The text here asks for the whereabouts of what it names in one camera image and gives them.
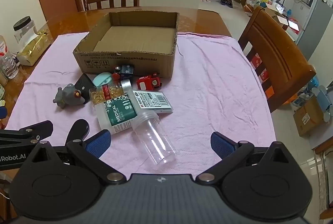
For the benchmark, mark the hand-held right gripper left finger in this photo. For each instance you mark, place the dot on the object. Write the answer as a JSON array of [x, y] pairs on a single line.
[[100, 144]]

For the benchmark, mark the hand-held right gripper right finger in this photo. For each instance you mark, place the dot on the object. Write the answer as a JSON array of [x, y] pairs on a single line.
[[222, 144]]

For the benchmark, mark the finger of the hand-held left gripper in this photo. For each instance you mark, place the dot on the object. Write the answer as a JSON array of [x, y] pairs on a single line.
[[78, 129], [39, 128]]

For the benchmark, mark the grey cat toy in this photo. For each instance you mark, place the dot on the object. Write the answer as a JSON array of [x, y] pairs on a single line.
[[69, 95]]

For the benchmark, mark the black digital timer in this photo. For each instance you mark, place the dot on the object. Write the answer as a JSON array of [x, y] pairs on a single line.
[[83, 83]]

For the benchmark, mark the clear plastic jar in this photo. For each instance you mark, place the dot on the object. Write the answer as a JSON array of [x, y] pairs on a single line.
[[156, 140]]

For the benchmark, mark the clear case with label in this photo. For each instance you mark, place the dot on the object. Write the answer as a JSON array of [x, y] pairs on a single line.
[[153, 101]]

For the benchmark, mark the red toy car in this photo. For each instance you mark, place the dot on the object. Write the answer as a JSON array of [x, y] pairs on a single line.
[[145, 82]]

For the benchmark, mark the green white cotton swab box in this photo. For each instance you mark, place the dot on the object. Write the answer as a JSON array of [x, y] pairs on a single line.
[[117, 114]]

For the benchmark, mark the clear bottle of gold capsules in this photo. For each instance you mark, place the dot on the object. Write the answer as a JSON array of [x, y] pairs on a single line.
[[109, 92]]

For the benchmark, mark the pink towel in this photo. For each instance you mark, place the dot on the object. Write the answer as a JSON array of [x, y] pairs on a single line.
[[208, 88]]

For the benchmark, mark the small red black toy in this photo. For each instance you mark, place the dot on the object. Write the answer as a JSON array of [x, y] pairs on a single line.
[[116, 75]]

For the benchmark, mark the clear plastic water bottle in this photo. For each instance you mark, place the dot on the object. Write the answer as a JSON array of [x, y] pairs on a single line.
[[10, 65]]

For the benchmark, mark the gold foil packet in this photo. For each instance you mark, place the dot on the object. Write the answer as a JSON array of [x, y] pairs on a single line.
[[31, 49]]

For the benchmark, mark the red gift boxes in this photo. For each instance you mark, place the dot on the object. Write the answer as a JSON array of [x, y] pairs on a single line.
[[260, 70]]

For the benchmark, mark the white bottle with red label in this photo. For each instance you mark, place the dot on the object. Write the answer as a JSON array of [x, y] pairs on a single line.
[[3, 47]]

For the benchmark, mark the brown cardboard box on floor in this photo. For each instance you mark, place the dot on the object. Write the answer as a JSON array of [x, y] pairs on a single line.
[[308, 116]]

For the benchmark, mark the clear jar with black lid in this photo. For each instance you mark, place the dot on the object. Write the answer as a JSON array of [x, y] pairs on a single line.
[[22, 24]]

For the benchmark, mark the light blue plastic stool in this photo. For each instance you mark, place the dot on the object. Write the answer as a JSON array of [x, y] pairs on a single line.
[[325, 101]]

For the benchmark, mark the dark slippers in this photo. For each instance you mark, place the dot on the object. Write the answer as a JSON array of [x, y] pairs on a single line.
[[226, 3]]

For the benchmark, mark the open white cardboard box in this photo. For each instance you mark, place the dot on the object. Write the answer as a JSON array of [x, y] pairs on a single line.
[[282, 15]]

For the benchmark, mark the grey refrigerator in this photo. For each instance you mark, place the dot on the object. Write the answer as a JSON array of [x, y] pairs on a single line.
[[314, 26]]

